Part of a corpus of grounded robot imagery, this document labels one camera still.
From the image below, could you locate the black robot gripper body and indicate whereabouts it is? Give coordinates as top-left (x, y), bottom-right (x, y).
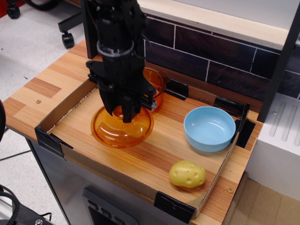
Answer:
top-left (86, 55), bottom-right (156, 110)

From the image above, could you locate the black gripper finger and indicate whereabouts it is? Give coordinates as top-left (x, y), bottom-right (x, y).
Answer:
top-left (99, 88), bottom-right (122, 116)
top-left (121, 96), bottom-right (142, 123)

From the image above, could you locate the orange transparent pot lid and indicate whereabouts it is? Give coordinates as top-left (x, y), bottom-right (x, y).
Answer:
top-left (91, 106), bottom-right (154, 148)

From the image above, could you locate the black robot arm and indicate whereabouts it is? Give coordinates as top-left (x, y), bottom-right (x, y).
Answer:
top-left (84, 0), bottom-right (156, 123)

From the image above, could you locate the orange transparent pot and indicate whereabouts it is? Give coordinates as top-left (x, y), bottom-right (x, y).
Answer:
top-left (143, 67), bottom-right (171, 113)

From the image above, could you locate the black office chair base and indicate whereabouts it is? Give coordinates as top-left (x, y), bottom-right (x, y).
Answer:
top-left (58, 12), bottom-right (83, 49)

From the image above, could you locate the light blue bowl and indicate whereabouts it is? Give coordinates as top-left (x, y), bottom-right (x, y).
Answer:
top-left (184, 106), bottom-right (236, 152)

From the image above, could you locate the yellow toy potato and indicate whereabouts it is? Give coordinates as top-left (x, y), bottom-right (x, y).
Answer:
top-left (169, 160), bottom-right (206, 188)

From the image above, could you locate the grey control panel with buttons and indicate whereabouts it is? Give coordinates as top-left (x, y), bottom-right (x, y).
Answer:
top-left (82, 188), bottom-right (139, 225)

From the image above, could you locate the cardboard fence with black tape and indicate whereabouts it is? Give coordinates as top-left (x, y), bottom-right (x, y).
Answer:
top-left (35, 79), bottom-right (262, 225)

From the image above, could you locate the black caster wheel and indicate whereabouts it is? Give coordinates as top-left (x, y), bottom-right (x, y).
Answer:
top-left (7, 0), bottom-right (21, 19)

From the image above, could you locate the white ribbed drainer block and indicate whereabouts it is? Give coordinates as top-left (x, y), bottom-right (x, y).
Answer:
top-left (246, 93), bottom-right (300, 200)

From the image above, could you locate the black left vertical post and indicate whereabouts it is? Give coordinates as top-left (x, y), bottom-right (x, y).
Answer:
top-left (80, 0), bottom-right (98, 59)

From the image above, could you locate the black braided cable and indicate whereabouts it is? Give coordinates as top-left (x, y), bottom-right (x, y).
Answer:
top-left (0, 184), bottom-right (52, 225)

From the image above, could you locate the dark right vertical post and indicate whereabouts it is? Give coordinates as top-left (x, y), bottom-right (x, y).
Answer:
top-left (257, 5), bottom-right (300, 123)

